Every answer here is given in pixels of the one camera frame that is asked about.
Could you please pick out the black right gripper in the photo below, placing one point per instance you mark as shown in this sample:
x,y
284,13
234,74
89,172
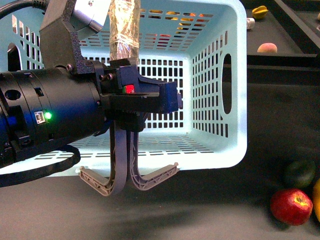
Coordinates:
x,y
128,97

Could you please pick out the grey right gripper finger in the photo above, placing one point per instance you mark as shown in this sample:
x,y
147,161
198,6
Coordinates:
x,y
150,180
118,165

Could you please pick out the light blue plastic basket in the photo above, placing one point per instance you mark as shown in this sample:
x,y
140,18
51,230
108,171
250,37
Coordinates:
x,y
200,45

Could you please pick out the yellow mango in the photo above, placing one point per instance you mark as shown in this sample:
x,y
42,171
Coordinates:
x,y
316,199

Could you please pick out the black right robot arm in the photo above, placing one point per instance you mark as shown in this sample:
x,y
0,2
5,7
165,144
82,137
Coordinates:
x,y
89,85

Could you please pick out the white foam net small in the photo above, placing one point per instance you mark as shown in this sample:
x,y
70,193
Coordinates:
x,y
250,23

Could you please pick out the red apple near front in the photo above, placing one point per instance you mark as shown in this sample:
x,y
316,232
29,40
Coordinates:
x,y
291,206

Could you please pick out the pale peach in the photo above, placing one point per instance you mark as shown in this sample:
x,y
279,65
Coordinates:
x,y
267,47

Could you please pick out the dark green avocado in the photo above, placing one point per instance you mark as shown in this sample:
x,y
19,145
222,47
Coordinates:
x,y
299,174

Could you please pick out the yellow starfruit far right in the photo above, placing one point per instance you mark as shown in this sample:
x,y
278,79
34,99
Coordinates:
x,y
259,12

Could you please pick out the black shelf tray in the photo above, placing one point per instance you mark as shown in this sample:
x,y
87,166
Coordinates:
x,y
291,26

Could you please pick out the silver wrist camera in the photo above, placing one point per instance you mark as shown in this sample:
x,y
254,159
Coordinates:
x,y
89,16

